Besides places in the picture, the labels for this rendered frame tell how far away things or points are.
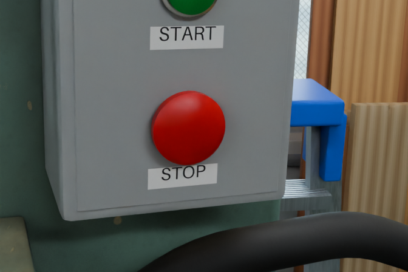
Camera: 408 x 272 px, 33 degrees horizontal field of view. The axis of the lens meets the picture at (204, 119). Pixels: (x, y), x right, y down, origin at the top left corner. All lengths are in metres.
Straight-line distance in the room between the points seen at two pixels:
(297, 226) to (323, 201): 0.85
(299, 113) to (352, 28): 0.60
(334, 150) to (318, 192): 0.08
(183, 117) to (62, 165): 0.05
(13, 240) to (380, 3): 1.45
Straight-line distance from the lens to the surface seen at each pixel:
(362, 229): 0.36
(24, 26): 0.32
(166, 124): 0.27
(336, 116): 1.13
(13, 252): 0.31
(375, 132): 1.61
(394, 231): 0.38
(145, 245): 0.37
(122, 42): 0.26
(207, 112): 0.27
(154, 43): 0.27
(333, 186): 1.23
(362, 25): 1.68
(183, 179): 0.29
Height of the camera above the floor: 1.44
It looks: 17 degrees down
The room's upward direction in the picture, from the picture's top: 2 degrees clockwise
